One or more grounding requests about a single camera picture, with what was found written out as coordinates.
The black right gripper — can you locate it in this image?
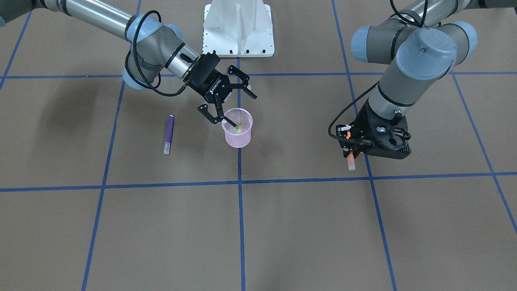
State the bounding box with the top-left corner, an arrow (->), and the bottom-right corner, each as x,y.
184,52 -> 258,128

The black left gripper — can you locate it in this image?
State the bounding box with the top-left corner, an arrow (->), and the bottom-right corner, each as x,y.
337,102 -> 412,160

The orange highlighter pen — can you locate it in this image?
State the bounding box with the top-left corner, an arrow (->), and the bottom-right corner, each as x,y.
345,124 -> 356,171

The purple highlighter pen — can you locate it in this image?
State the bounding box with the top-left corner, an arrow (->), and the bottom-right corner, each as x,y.
163,115 -> 175,155

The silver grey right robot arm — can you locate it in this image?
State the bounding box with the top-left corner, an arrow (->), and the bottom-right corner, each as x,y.
0,0 -> 257,127

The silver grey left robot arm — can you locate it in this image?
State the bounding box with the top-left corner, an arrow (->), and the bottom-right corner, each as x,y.
329,0 -> 516,162

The pink mesh pen holder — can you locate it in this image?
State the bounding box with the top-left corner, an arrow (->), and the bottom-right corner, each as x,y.
222,108 -> 253,148

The brown paper table cover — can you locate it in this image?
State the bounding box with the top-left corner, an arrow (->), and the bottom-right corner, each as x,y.
0,0 -> 517,291

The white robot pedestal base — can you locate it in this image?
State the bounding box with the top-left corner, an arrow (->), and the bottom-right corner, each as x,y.
202,0 -> 275,58

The black camera cable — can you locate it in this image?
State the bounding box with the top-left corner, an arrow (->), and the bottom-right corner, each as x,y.
124,10 -> 192,97
328,81 -> 380,140

